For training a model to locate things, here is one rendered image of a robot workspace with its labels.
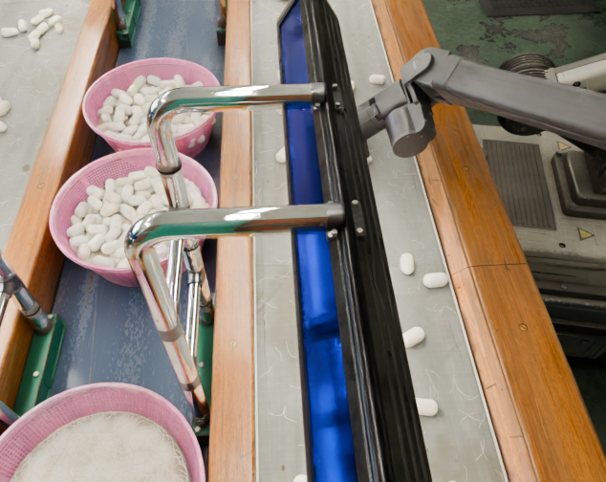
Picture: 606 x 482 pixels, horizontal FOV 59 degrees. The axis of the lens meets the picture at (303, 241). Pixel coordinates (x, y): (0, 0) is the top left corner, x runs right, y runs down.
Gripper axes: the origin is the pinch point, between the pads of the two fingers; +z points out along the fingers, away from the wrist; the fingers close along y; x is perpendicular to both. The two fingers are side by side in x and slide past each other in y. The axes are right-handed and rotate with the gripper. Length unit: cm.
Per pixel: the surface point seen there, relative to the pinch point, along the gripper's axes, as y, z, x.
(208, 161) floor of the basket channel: -7.5, 21.0, -6.4
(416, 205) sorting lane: 11.9, -11.9, 11.8
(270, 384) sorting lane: 42.9, 7.7, -4.3
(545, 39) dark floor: -157, -49, 138
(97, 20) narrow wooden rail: -46, 36, -30
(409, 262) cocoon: 25.3, -10.2, 7.7
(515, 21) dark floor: -174, -42, 132
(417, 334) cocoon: 37.5, -9.4, 6.8
